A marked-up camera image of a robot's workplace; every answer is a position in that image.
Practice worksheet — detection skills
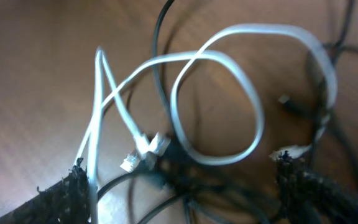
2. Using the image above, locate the white usb cable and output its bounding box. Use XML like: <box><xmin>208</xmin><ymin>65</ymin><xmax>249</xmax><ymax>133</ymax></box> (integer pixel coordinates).
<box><xmin>73</xmin><ymin>23</ymin><xmax>338</xmax><ymax>224</ymax></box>

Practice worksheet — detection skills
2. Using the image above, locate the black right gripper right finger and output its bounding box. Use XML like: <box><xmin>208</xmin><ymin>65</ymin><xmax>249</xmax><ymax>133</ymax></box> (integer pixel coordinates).
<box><xmin>276</xmin><ymin>151</ymin><xmax>358</xmax><ymax>223</ymax></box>

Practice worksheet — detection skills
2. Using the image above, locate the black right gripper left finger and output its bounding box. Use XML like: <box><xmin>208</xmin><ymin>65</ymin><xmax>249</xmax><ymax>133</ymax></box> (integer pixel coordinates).
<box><xmin>0</xmin><ymin>157</ymin><xmax>90</xmax><ymax>224</ymax></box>

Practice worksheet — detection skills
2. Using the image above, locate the long black usb cable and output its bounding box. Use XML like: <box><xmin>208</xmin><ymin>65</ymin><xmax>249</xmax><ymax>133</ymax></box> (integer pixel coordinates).
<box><xmin>98</xmin><ymin>0</ymin><xmax>358</xmax><ymax>224</ymax></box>

